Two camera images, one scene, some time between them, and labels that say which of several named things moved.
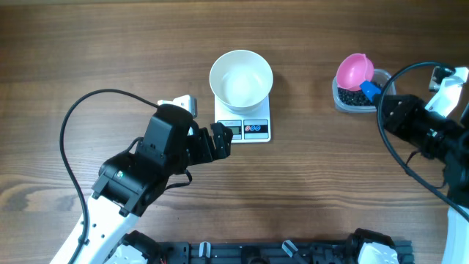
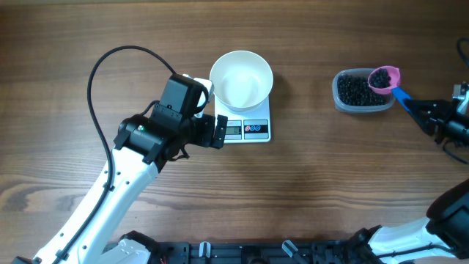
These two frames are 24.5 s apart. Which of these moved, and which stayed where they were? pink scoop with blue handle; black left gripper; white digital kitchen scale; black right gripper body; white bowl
Moved: pink scoop with blue handle; black right gripper body; black left gripper
Stayed: white digital kitchen scale; white bowl
